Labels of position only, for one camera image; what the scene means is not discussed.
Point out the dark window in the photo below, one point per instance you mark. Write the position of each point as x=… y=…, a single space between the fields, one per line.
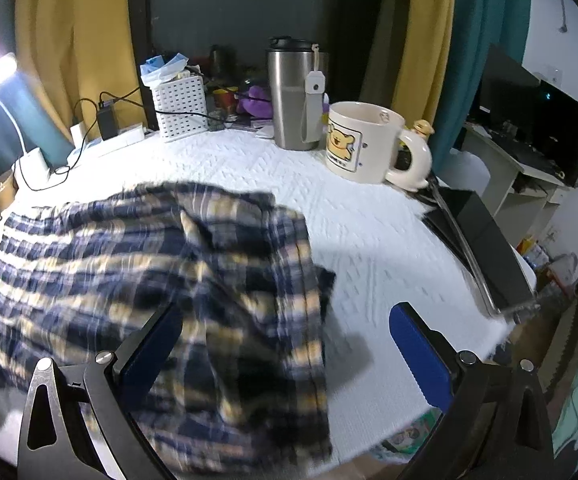
x=269 y=5

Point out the navy yellow plaid pants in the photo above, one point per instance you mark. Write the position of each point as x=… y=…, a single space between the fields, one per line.
x=119 y=260

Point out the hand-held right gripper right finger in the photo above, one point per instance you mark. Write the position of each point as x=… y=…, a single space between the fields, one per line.
x=419 y=355

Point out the white textured tablecloth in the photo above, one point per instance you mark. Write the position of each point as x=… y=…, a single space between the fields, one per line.
x=384 y=260

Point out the green and yellow curtain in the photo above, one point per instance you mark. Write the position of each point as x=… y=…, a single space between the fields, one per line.
x=434 y=35
x=74 y=35

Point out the black monitor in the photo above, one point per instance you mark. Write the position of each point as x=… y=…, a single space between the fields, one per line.
x=529 y=120

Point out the black flat box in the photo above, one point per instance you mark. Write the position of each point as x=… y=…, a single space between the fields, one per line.
x=489 y=245

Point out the white charger plug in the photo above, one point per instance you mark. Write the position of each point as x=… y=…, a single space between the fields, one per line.
x=79 y=134

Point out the small white desk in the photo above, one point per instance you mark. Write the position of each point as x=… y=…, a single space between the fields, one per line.
x=499 y=160

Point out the stainless steel tumbler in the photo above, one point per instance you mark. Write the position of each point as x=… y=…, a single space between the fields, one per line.
x=289 y=100

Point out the white power strip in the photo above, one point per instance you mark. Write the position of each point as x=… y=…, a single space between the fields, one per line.
x=114 y=142

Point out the black power adapter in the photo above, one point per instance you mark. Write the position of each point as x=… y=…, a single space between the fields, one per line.
x=107 y=122

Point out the cream bear print mug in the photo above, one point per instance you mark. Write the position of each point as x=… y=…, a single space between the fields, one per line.
x=369 y=145

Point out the blue plastic bag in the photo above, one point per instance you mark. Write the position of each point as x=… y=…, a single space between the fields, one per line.
x=161 y=67

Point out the small red container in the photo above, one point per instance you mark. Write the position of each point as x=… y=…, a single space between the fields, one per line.
x=225 y=97

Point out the white perforated plastic basket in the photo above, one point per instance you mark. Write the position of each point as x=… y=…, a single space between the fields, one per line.
x=181 y=107

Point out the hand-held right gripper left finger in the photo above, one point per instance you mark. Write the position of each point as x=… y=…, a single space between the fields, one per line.
x=154 y=355

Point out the purple plush toy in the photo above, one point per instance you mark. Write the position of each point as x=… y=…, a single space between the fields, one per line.
x=256 y=102

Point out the white wall outlet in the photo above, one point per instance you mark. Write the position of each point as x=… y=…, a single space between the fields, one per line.
x=552 y=75

